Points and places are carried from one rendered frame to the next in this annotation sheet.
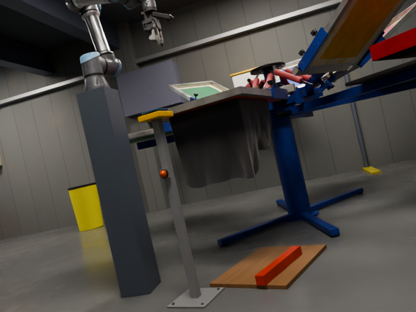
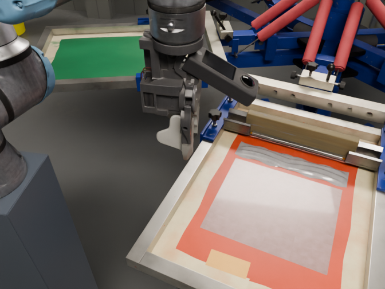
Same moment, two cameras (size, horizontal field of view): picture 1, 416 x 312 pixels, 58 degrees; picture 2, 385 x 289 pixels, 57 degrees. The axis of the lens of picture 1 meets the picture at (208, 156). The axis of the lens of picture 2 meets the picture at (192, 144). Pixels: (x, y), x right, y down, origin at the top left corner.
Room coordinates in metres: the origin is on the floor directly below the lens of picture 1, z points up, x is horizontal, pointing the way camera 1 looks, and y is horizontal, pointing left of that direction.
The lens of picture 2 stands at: (1.66, 0.15, 1.78)
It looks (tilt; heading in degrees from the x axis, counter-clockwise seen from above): 42 degrees down; 356
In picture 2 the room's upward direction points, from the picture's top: straight up
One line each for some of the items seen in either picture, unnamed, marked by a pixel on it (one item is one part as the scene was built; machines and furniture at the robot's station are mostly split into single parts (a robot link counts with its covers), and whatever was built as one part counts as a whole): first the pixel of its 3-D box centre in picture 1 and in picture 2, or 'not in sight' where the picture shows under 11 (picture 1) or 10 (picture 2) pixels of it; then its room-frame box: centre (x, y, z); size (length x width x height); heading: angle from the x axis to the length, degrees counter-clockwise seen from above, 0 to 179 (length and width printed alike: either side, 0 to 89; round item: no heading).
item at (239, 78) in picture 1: (252, 82); not in sight; (5.35, -0.85, 1.57); 0.53 x 0.44 x 0.29; 76
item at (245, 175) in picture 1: (210, 147); not in sight; (2.08, -0.02, 0.74); 0.45 x 0.03 x 0.43; 61
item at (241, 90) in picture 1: (223, 105); (281, 188); (2.34, -0.16, 0.97); 0.79 x 0.58 x 0.04; 151
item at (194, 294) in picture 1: (175, 205); not in sight; (1.90, 0.21, 0.48); 0.22 x 0.22 x 0.96; 61
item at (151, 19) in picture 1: (151, 20); (173, 72); (2.13, 0.15, 1.50); 0.09 x 0.08 x 0.12; 76
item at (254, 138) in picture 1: (259, 135); not in sight; (2.19, -0.32, 0.74); 0.46 x 0.04 x 0.42; 151
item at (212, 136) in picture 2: not in sight; (222, 118); (2.68, -0.03, 0.98); 0.30 x 0.05 x 0.07; 151
